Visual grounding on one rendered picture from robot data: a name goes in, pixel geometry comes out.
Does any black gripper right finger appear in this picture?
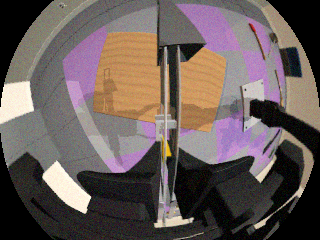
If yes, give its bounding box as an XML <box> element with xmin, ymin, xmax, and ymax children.
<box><xmin>173</xmin><ymin>148</ymin><xmax>255</xmax><ymax>220</ymax></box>

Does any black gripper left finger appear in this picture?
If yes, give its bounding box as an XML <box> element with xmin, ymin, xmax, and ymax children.
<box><xmin>77</xmin><ymin>141</ymin><xmax>161</xmax><ymax>223</ymax></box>

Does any wooden board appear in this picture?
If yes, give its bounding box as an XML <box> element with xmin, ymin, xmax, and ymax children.
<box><xmin>93</xmin><ymin>32</ymin><xmax>227</xmax><ymax>132</ymax></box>

